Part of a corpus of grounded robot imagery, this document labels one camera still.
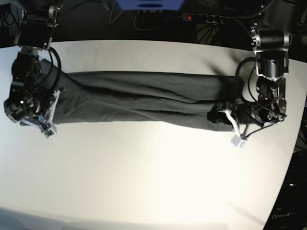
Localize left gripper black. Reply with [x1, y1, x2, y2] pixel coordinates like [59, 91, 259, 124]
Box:
[207, 100, 286, 127]

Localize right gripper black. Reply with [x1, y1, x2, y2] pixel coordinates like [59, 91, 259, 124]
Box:
[3, 92, 53, 123]

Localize grey T-shirt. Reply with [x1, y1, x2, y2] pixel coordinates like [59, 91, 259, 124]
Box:
[54, 71, 239, 131]

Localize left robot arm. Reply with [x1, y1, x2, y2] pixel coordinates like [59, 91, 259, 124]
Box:
[207, 0, 307, 128]

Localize black power strip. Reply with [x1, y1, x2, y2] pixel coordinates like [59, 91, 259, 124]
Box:
[181, 13, 235, 24]

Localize black box with lettering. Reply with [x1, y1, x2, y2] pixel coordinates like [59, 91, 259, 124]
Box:
[264, 151, 307, 230]

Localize blue plastic bin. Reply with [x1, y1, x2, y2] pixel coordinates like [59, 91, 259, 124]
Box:
[117, 0, 184, 11]

